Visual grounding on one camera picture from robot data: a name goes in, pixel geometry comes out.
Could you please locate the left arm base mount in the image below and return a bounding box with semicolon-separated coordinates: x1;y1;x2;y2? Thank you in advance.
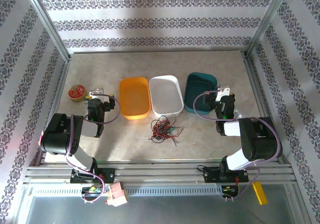
69;168;116;185

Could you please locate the pink beige box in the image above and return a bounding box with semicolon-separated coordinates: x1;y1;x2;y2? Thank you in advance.
104;181;130;208

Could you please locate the slotted cable duct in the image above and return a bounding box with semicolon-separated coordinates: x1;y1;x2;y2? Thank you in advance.
32;186;223;197

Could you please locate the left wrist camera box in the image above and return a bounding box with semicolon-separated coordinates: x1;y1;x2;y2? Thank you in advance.
88;87;106;100

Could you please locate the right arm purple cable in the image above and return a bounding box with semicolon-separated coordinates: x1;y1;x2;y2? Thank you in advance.
193;90;283;202

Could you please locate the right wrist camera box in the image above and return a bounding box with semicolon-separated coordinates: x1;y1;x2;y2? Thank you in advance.
216;85;231;101

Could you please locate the aluminium frame post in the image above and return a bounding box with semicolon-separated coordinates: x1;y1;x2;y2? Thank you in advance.
246;0;292;55
22;0;71;60

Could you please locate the yellow block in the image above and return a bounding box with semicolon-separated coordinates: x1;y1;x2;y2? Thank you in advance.
252;181;269;206

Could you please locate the red cable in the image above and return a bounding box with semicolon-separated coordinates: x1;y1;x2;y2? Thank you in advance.
151;118;185;141

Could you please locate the teal plastic bin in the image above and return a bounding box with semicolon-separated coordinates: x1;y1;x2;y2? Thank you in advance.
183;71;218;115

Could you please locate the small round red tin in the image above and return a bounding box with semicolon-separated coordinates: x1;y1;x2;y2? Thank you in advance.
68;84;88;103

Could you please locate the aluminium rail frame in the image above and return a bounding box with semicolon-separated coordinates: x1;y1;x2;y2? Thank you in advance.
23;159;298;185

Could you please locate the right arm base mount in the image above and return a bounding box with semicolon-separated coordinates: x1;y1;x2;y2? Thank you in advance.
197;166;250;184

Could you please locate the black cable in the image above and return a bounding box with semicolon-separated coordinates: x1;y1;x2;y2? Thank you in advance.
147;116;178;147

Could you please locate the orange plastic bin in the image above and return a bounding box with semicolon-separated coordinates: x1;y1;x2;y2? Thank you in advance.
118;76;152;121

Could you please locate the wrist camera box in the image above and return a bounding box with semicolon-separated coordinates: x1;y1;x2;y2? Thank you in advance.
88;87;106;100
216;85;231;101

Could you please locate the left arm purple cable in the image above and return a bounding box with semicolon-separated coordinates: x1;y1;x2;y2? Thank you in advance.
64;90;121;204

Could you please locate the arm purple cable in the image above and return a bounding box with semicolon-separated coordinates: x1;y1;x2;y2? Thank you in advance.
64;90;121;204
193;90;283;202

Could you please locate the white plastic bin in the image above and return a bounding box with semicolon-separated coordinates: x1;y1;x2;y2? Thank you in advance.
148;75;185;118

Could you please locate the green cable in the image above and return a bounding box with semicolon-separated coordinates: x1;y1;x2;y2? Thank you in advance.
159;120;176;135

